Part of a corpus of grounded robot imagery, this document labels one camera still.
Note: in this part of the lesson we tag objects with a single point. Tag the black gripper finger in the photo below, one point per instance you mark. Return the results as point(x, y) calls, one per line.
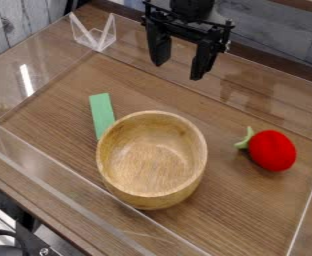
point(158, 42)
point(207, 49)

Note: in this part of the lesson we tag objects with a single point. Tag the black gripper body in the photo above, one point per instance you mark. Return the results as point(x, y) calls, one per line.
point(188, 19)

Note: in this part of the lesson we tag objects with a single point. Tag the red felt fruit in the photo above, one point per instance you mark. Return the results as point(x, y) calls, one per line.
point(269, 148)

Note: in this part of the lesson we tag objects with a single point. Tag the green flat block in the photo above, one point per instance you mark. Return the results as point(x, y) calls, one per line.
point(101, 112)

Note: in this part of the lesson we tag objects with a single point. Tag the wooden bowl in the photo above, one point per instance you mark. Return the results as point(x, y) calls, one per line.
point(150, 157)

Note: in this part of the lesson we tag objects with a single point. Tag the clear acrylic tray enclosure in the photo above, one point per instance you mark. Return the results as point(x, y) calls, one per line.
point(244, 212)

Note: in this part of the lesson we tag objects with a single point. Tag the black bracket with screw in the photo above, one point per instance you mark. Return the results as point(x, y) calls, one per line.
point(33, 245)

